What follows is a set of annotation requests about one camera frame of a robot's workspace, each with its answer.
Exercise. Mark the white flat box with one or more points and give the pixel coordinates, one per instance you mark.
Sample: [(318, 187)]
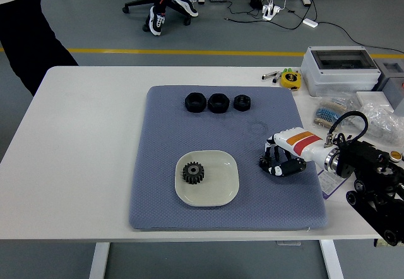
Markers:
[(369, 97)]

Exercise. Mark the white table leg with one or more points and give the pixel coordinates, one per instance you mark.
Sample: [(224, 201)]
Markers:
[(331, 260), (99, 260)]

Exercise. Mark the clear plastic bag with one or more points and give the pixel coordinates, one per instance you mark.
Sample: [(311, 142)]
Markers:
[(337, 97)]

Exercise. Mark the silver black marker pen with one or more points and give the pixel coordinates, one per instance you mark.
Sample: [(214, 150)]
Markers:
[(267, 76)]

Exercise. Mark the grey table control panel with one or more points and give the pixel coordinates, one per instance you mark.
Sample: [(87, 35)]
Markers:
[(288, 243)]

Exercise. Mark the green capped connector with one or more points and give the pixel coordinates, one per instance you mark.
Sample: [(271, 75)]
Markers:
[(286, 70)]

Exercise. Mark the large black gear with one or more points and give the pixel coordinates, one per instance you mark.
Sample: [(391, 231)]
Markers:
[(188, 176)]

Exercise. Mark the beige socket strip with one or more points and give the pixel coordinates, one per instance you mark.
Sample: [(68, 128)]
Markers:
[(378, 243)]

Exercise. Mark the purple edged label card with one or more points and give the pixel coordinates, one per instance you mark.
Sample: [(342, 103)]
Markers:
[(329, 187)]

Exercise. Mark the small black hex nut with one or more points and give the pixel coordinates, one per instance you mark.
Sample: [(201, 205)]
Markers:
[(236, 105)]

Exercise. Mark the grey electrical enclosure box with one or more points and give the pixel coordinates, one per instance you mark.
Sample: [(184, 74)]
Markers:
[(341, 80)]

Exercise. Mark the large black hex nut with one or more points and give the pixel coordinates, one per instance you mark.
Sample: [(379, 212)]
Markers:
[(188, 103), (211, 104)]

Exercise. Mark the bag of clear parts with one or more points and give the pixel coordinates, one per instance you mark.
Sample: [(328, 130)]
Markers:
[(382, 124)]

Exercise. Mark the standing person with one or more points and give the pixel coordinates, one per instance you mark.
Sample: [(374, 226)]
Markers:
[(25, 33)]

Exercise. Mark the black power brick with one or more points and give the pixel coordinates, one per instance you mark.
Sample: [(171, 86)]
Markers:
[(255, 0)]

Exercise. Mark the white square plate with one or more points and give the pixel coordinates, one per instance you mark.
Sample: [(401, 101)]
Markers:
[(221, 184)]

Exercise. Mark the white power strip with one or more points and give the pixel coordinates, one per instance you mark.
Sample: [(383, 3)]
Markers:
[(271, 11)]

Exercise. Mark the yellow tape measure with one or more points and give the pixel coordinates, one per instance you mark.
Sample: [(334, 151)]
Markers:
[(290, 80)]

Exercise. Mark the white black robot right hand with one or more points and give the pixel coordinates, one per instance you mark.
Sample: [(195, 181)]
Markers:
[(303, 144)]

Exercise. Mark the white power adapter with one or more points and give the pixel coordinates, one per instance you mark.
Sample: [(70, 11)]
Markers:
[(310, 23)]

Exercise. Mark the blue resistor tape strip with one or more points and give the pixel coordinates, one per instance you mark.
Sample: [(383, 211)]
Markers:
[(326, 115)]

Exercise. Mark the yellow push button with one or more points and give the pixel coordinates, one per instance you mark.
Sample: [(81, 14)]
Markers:
[(395, 156)]

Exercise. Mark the grey metal device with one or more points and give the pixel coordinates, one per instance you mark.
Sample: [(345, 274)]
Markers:
[(394, 86)]

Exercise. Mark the blue-grey textured mat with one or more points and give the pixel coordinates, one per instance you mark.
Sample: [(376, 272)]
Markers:
[(189, 127)]

